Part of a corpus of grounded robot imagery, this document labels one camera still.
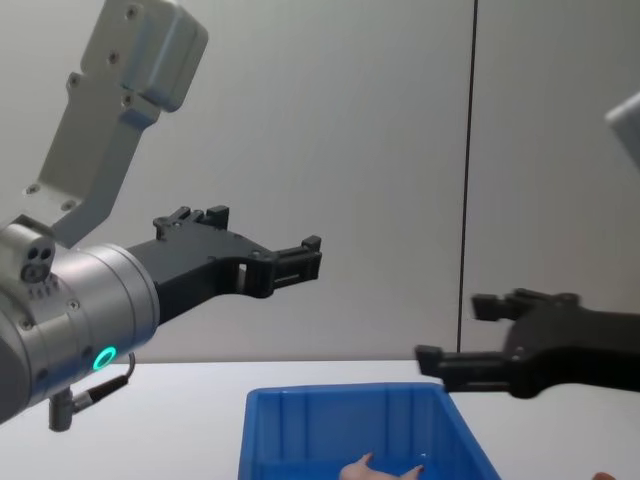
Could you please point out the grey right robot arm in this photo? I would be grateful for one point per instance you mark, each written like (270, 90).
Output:
(627, 132)

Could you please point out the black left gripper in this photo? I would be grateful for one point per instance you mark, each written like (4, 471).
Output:
(210, 260)

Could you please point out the small peach item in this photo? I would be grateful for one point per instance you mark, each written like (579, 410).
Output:
(602, 476)

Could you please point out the blue plastic bin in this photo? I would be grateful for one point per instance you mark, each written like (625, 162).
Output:
(310, 430)

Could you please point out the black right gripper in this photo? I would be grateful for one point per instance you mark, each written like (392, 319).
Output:
(575, 350)

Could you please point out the pale pink soft item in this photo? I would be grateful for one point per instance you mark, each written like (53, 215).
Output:
(370, 470)

